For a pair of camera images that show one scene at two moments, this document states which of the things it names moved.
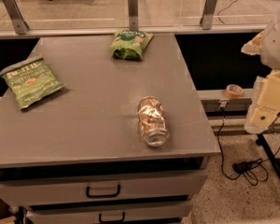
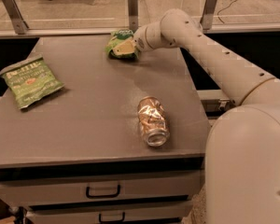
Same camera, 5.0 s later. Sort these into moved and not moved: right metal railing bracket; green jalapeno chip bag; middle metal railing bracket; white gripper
Moved: white gripper
Not moved: middle metal railing bracket; green jalapeno chip bag; right metal railing bracket
